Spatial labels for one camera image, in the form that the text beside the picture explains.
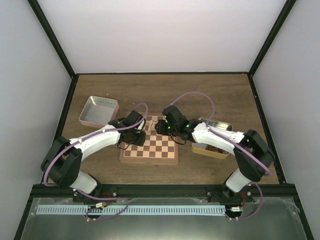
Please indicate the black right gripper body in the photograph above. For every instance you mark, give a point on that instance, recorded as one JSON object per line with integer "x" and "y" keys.
{"x": 163, "y": 130}

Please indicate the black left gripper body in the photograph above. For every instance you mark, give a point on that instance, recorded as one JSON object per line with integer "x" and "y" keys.
{"x": 135, "y": 140}

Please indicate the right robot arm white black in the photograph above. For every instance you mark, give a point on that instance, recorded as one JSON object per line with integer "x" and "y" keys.
{"x": 252, "y": 154}

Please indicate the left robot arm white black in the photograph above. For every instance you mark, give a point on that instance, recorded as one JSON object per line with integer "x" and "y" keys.
{"x": 61, "y": 166}

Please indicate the wooden chess board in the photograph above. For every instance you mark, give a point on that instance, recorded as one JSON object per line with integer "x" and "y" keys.
{"x": 157, "y": 149}

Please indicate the dark brown chess pieces pile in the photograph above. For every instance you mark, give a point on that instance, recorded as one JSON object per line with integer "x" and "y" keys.
{"x": 214, "y": 149}

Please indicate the yellow metal tin tray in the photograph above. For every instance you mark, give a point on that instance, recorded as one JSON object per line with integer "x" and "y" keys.
{"x": 199, "y": 148}

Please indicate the pink metal tin tray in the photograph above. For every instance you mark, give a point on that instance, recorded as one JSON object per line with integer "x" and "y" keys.
{"x": 98, "y": 111}

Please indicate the black aluminium frame rail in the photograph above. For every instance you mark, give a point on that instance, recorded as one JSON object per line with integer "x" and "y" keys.
{"x": 214, "y": 192}

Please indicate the light blue slotted cable duct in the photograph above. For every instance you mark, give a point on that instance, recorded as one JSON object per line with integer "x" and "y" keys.
{"x": 134, "y": 210}

